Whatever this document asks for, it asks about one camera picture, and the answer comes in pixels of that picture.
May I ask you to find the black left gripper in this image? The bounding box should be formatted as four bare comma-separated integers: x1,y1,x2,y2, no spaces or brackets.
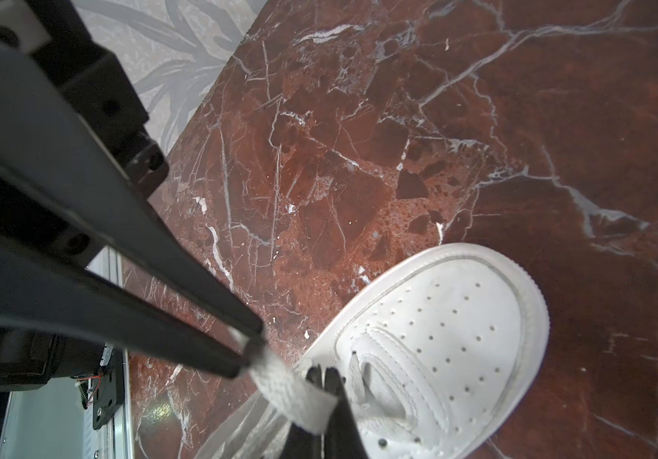
0,1,263,338

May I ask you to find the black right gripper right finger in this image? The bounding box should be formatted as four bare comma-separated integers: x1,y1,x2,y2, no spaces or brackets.
324,367,368,459

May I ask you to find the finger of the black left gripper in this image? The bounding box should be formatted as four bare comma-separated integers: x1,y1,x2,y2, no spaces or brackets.
0,234,249,379

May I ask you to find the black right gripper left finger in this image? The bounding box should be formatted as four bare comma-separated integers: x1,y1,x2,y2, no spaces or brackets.
279,365,325,458

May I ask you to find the white shoelace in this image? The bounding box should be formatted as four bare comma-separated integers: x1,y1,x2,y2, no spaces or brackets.
229,327,338,434

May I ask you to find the white sneaker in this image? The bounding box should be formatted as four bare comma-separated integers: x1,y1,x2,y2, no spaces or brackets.
193,242,551,459

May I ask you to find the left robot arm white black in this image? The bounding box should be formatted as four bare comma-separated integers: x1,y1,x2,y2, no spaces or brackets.
0,1,263,391

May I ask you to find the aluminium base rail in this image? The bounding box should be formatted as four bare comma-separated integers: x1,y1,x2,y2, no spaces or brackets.
0,246,135,459

